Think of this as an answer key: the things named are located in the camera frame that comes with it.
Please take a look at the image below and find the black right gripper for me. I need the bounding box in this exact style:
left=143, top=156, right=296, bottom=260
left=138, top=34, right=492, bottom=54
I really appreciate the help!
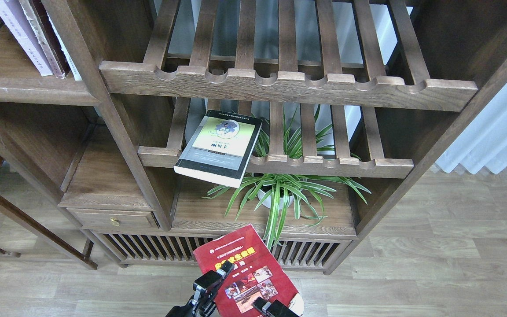
left=252, top=297, right=298, bottom=317

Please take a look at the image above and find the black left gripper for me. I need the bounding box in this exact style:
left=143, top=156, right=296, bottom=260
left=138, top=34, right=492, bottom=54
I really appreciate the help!
left=167, top=261, right=234, bottom=317

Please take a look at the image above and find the red paperback book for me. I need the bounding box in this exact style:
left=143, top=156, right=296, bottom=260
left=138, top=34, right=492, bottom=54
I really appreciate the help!
left=193, top=225, right=304, bottom=317

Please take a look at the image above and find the white lilac book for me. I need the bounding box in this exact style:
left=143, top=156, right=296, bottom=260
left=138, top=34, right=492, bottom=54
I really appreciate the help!
left=0, top=0, right=54, bottom=76

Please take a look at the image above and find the right slatted cabinet door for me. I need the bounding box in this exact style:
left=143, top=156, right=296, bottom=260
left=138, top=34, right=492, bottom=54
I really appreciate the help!
left=270, top=239, right=352, bottom=271

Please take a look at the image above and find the slatted cabinet door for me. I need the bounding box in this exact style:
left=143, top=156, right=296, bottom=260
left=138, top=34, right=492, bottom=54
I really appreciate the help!
left=270, top=239, right=352, bottom=271
left=90, top=228, right=228, bottom=267

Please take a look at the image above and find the white plant pot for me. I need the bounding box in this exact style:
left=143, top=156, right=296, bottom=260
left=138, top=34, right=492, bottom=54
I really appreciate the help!
left=257, top=187, right=294, bottom=210

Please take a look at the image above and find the green spider plant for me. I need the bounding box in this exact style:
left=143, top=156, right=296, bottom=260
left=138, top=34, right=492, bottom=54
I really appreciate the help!
left=225, top=106, right=369, bottom=248

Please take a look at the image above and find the left slatted cabinet door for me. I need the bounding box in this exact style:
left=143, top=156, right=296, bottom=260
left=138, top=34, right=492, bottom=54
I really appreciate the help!
left=90, top=228, right=228, bottom=267

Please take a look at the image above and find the black green cover book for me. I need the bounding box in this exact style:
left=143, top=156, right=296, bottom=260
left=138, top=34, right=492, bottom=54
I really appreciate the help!
left=174, top=110, right=262, bottom=188

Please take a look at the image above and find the wooden drawer brass knob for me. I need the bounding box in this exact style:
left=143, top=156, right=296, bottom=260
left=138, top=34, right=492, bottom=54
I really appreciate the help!
left=67, top=209, right=159, bottom=230

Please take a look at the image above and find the dark wooden bookshelf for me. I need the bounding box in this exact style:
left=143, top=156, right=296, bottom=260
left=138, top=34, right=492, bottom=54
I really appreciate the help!
left=0, top=0, right=507, bottom=274

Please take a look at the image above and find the white upright book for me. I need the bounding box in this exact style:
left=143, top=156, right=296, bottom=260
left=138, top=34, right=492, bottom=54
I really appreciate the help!
left=48, top=16, right=83, bottom=81

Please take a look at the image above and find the white curtain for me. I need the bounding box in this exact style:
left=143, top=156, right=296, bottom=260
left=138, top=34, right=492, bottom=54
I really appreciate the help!
left=435, top=83, right=507, bottom=174

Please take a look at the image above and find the worn brown upright book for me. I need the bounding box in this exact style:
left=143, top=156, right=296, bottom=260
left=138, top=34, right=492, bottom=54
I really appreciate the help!
left=20, top=0, right=70, bottom=79

